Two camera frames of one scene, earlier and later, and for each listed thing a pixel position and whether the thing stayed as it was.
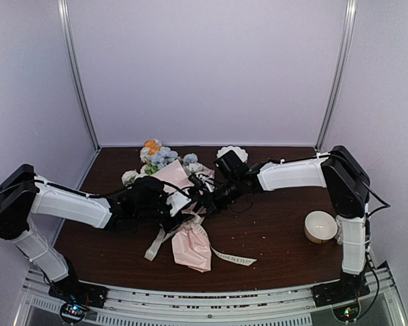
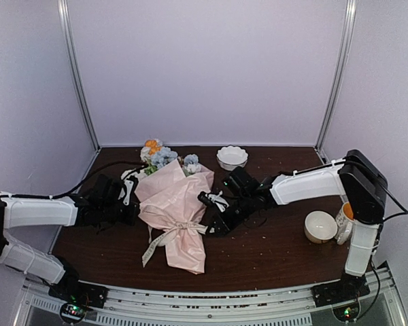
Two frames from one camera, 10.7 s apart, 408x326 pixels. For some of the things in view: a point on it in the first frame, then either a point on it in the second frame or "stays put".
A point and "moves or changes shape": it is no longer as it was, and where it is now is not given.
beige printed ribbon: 196,222 moves or changes shape
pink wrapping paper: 190,244 moves or changes shape
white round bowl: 320,226 stays put
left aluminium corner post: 64,7 stays put
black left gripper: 181,218 -> 134,210
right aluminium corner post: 350,11 stays put
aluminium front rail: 128,305 stays put
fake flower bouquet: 154,157 stays put
